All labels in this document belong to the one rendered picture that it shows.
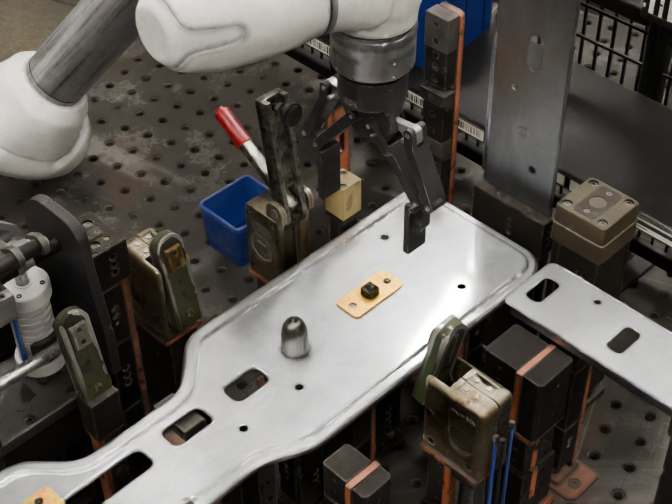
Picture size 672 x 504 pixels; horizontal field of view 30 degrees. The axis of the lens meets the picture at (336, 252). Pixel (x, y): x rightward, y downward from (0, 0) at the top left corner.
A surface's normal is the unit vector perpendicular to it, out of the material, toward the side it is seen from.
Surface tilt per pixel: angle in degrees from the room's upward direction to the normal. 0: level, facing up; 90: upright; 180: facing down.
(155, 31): 89
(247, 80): 0
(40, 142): 106
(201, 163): 0
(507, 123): 90
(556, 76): 90
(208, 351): 0
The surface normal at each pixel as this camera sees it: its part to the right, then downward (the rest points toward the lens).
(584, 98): -0.01, -0.73
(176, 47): -0.08, 0.66
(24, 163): 0.36, 0.73
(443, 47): -0.71, 0.48
